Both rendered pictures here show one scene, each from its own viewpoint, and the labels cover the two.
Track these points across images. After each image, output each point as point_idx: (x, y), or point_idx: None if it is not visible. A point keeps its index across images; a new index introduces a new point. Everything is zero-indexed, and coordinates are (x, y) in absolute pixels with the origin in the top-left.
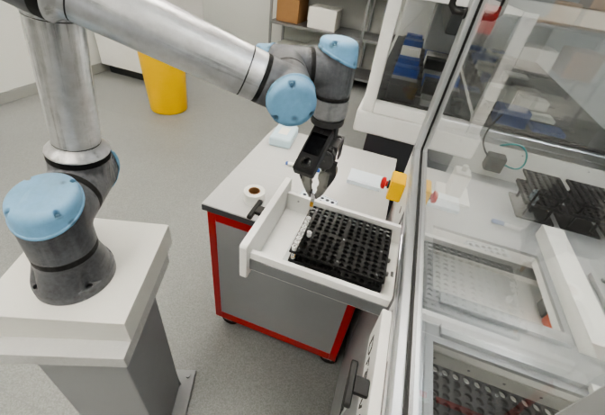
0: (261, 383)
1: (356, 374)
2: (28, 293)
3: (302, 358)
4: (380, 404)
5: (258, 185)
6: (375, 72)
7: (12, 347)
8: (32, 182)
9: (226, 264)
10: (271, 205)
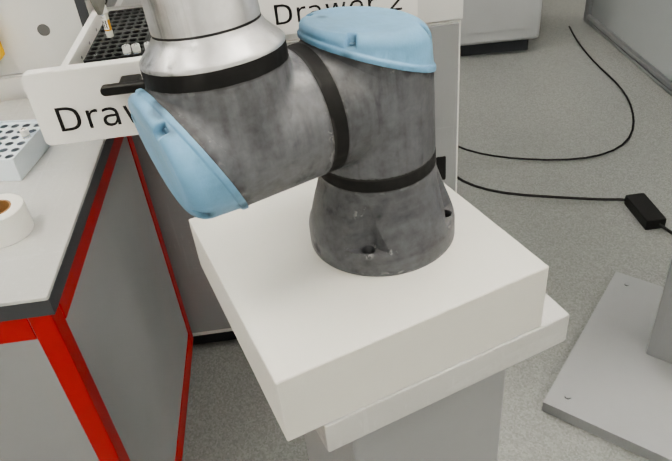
0: (262, 443)
1: None
2: (459, 244)
3: (196, 406)
4: None
5: None
6: None
7: None
8: (353, 29)
9: (115, 402)
10: (124, 59)
